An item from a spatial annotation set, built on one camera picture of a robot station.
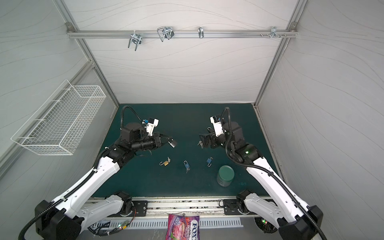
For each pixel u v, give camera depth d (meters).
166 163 0.89
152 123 0.69
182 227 0.67
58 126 0.68
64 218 0.37
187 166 0.88
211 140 0.63
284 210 0.39
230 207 0.73
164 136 0.69
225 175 0.75
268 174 0.45
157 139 0.63
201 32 0.78
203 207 0.75
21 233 0.36
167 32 0.77
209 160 0.90
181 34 0.79
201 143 0.98
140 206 0.74
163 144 0.67
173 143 0.72
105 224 0.72
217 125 0.63
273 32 0.77
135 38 0.79
